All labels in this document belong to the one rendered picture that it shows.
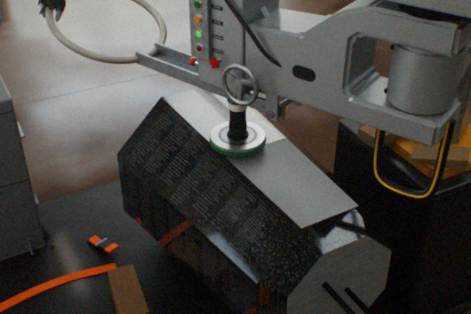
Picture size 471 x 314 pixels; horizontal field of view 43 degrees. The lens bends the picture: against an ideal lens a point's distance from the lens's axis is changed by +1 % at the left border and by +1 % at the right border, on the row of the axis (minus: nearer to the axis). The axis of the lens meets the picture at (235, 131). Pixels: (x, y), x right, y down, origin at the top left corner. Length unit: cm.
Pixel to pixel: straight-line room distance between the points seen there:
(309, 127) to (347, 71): 223
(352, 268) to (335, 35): 81
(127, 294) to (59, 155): 140
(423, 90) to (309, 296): 78
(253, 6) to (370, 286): 106
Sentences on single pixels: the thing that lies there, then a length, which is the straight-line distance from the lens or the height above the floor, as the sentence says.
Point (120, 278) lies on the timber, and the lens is 278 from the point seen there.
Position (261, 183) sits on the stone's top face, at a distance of 215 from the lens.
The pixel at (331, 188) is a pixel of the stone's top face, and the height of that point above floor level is 80.
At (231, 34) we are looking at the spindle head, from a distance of 199.
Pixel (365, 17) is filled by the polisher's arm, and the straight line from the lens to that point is 172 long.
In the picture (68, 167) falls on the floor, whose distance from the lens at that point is 375.
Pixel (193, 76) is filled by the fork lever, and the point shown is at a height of 109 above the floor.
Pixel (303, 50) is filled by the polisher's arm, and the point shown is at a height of 133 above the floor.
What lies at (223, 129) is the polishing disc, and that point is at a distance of 234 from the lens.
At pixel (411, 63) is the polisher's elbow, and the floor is 138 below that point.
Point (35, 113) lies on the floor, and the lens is 438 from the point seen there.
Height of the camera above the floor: 210
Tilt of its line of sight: 32 degrees down
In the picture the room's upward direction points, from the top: straight up
